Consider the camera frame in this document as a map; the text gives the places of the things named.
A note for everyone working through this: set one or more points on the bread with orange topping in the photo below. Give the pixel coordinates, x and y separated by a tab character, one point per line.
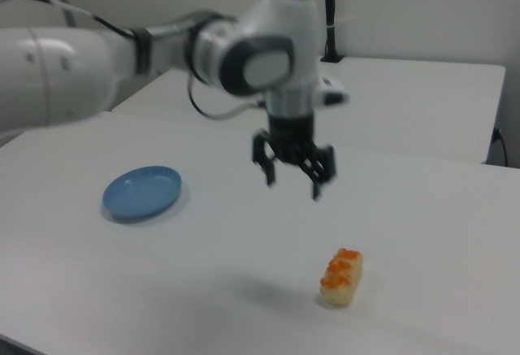
341	280

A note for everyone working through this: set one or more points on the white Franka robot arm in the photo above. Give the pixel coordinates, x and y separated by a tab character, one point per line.
260	46

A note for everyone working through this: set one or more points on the black camera stand pole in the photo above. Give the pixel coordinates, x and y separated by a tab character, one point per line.
330	14

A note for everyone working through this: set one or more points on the white box on wrist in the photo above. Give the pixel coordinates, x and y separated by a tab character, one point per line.
331	91

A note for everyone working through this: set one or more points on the blue round plate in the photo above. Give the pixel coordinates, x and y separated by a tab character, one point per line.
142	194

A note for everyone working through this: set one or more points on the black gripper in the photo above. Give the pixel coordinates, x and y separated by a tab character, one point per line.
290	139

